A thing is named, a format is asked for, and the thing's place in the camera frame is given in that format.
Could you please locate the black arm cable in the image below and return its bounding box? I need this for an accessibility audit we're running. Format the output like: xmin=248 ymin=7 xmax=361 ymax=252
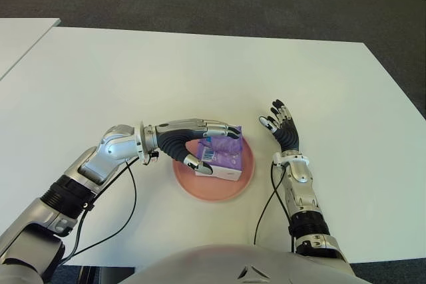
xmin=254 ymin=162 xmax=296 ymax=253
xmin=61 ymin=157 xmax=138 ymax=265

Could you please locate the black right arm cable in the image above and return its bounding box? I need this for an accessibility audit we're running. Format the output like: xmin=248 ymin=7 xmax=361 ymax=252
xmin=254 ymin=162 xmax=296 ymax=253

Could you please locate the pink round plate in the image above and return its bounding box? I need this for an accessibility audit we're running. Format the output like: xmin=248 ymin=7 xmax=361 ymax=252
xmin=172 ymin=134 xmax=256 ymax=202

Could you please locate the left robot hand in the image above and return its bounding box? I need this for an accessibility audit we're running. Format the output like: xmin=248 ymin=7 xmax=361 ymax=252
xmin=142 ymin=118 xmax=241 ymax=176

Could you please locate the purple tissue paper pack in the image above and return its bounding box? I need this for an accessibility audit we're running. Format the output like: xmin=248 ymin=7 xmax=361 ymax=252
xmin=194 ymin=126 xmax=244 ymax=181

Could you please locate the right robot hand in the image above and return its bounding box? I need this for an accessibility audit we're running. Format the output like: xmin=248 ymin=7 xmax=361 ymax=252
xmin=258 ymin=99 xmax=301 ymax=154

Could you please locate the white neighbouring table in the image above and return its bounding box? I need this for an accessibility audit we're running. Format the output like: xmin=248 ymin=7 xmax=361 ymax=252
xmin=0 ymin=17 xmax=63 ymax=81

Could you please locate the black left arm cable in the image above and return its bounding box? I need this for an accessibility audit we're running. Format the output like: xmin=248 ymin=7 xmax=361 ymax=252
xmin=61 ymin=157 xmax=138 ymax=265

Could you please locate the silver robot torso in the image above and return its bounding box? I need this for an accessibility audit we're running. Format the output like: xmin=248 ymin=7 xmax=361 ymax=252
xmin=118 ymin=243 xmax=359 ymax=284

